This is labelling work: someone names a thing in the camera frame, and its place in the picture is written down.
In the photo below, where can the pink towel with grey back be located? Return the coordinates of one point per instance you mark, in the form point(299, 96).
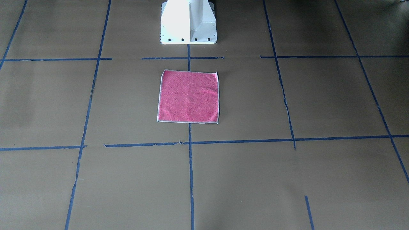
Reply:
point(189, 97)

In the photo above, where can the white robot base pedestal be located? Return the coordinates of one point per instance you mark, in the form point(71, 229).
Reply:
point(186, 22)

